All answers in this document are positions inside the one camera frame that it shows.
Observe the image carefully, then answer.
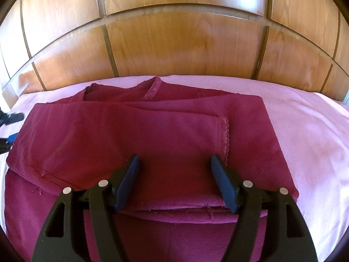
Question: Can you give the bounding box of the wooden headboard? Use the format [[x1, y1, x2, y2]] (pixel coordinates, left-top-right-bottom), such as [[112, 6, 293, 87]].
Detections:
[[0, 0, 349, 108]]

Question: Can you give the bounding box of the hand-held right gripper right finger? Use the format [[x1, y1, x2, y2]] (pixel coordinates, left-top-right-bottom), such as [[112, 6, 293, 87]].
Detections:
[[211, 154, 318, 262]]

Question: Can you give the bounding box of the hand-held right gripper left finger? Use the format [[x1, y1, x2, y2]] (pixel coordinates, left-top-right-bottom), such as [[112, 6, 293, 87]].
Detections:
[[31, 155, 141, 262]]

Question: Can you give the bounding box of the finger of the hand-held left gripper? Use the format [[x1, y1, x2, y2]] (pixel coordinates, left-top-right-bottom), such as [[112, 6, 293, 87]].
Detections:
[[0, 110, 25, 124], [0, 133, 19, 151]]

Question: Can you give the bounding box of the pink bedspread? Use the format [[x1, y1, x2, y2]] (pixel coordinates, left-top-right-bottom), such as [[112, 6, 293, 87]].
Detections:
[[0, 74, 349, 261]]

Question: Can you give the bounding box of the maroon garment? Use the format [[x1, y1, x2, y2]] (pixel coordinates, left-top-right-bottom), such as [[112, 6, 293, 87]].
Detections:
[[4, 76, 300, 262]]

